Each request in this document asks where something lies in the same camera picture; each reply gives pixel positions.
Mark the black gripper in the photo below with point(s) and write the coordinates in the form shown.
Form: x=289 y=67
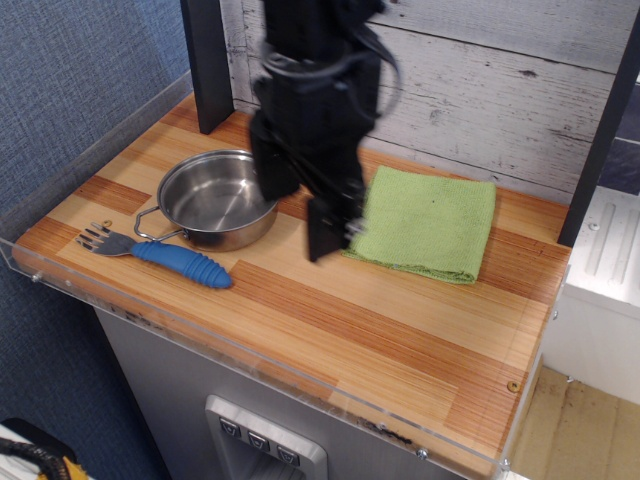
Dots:
x=306 y=132

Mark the stainless steel pot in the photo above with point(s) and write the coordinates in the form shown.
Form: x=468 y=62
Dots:
x=215 y=201

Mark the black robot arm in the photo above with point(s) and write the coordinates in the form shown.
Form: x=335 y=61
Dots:
x=318 y=31

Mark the green folded cloth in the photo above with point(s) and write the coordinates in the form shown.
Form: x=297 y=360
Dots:
x=432 y=226

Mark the grey cabinet with dispenser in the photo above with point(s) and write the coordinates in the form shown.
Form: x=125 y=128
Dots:
x=213 y=422

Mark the white toy sink unit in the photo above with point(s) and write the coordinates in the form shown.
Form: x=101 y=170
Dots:
x=593 y=332

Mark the yellow object at corner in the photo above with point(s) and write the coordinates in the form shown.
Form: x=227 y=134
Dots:
x=70 y=471

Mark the dark left vertical post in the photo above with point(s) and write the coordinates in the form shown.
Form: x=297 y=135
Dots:
x=207 y=52

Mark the blue handled fork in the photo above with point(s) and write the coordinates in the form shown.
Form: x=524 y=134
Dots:
x=192 y=265

